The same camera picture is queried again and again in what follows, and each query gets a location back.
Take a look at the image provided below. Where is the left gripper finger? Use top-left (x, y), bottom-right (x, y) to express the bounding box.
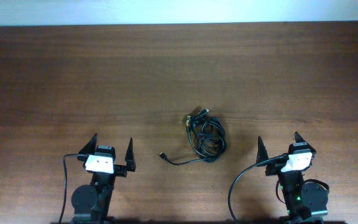
top-left (125, 138), bottom-right (136, 172)
top-left (78, 133), bottom-right (98, 155)

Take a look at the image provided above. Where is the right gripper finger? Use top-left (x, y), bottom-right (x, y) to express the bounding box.
top-left (256, 136), bottom-right (269, 167)
top-left (294, 131), bottom-right (308, 145)

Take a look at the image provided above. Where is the black cable bundle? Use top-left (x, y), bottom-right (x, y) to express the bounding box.
top-left (184, 108), bottom-right (228, 164)

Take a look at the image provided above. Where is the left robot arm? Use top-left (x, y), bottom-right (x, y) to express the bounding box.
top-left (71, 134), bottom-right (136, 224)

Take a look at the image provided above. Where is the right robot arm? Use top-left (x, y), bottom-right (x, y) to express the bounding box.
top-left (256, 132), bottom-right (329, 223)

